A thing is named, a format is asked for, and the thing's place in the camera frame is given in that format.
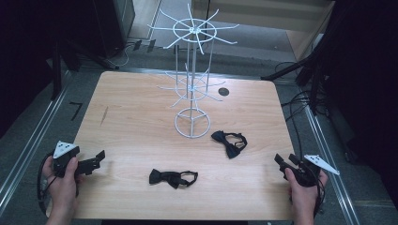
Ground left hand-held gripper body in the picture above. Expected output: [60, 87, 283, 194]
[52, 140, 99, 178]

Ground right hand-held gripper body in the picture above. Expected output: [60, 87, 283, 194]
[282, 154, 341, 188]

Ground black bow tie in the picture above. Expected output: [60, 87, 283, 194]
[148, 168, 199, 190]
[210, 129, 249, 160]

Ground white wire display rack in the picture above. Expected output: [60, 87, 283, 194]
[146, 3, 240, 140]

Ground person's right hand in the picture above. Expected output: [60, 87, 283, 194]
[283, 168, 329, 218]

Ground person's left hand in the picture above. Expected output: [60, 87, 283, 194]
[41, 156, 84, 218]

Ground black stand legs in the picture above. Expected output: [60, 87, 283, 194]
[50, 37, 120, 101]
[260, 29, 334, 116]

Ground black cabinet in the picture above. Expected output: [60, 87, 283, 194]
[92, 0, 136, 60]

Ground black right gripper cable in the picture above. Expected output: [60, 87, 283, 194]
[313, 170, 327, 218]

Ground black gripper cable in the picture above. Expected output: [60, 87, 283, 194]
[313, 170, 327, 218]
[37, 151, 57, 217]

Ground metal floor rail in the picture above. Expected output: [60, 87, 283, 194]
[303, 105, 361, 225]
[0, 70, 72, 218]

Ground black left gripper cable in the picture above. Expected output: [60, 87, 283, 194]
[37, 151, 57, 217]

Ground black floor cables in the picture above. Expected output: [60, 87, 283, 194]
[274, 61, 329, 153]

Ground white floor cable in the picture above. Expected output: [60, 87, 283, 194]
[116, 42, 136, 68]

